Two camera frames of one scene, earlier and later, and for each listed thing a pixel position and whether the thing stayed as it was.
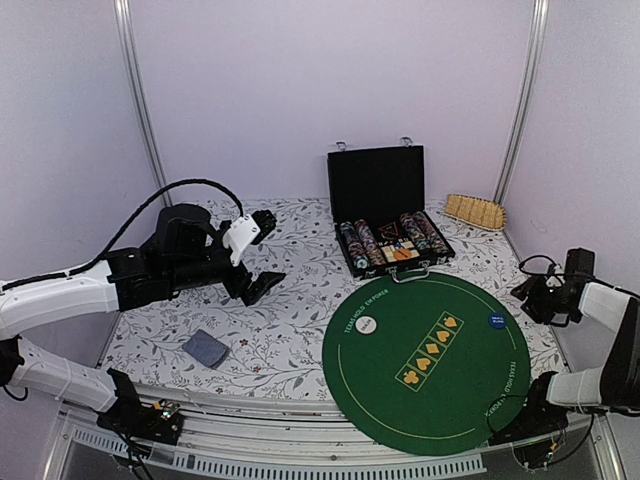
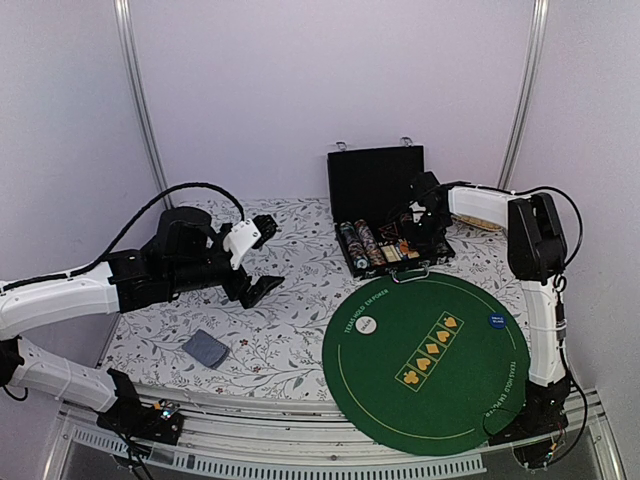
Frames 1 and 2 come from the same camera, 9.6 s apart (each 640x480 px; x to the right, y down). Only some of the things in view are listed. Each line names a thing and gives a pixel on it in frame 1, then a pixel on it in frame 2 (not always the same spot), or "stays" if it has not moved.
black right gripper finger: (259, 286) stays
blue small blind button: (497, 320) stays
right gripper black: (531, 289) → (417, 243)
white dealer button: (366, 325) stays
